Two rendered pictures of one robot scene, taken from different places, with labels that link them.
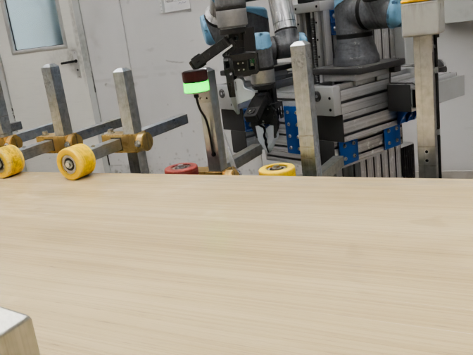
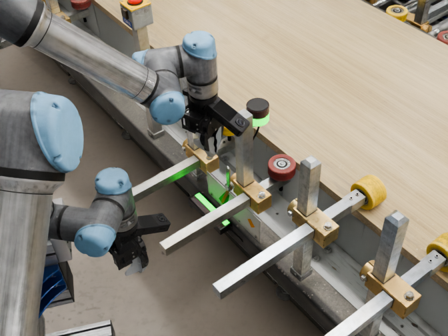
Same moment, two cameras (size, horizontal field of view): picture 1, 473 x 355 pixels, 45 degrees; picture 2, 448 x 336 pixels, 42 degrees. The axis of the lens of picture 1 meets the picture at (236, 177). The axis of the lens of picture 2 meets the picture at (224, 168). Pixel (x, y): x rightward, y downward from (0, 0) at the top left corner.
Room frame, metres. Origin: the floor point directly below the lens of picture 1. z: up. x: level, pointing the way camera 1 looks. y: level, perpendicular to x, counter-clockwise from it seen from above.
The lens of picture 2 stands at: (2.47, 0.50, 2.09)
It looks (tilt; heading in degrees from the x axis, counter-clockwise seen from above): 45 degrees down; 206
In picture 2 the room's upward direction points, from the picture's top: 3 degrees counter-clockwise
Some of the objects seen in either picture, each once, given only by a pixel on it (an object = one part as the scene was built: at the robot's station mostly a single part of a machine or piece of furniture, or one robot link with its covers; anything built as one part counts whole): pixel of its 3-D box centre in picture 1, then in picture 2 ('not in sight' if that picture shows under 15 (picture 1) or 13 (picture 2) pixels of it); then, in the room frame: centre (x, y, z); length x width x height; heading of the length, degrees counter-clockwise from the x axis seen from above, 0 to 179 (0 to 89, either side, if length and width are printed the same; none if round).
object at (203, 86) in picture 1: (196, 86); (257, 115); (1.35, 0.07, 1.09); 0.06 x 0.06 x 0.02
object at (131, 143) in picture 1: (127, 141); (312, 221); (1.53, 0.28, 0.95); 0.14 x 0.06 x 0.05; 61
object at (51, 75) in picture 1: (66, 147); (380, 284); (1.64, 0.48, 0.93); 0.04 x 0.04 x 0.48; 61
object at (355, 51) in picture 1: (355, 48); not in sight; (1.90, -0.44, 1.09); 0.15 x 0.15 x 0.10
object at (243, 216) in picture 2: not in sight; (233, 206); (1.40, 0.00, 0.75); 0.26 x 0.01 x 0.10; 61
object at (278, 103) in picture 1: (266, 103); (123, 239); (1.77, -0.12, 0.97); 0.09 x 0.08 x 0.12; 151
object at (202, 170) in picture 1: (211, 179); (251, 191); (1.40, 0.06, 0.85); 0.14 x 0.06 x 0.05; 61
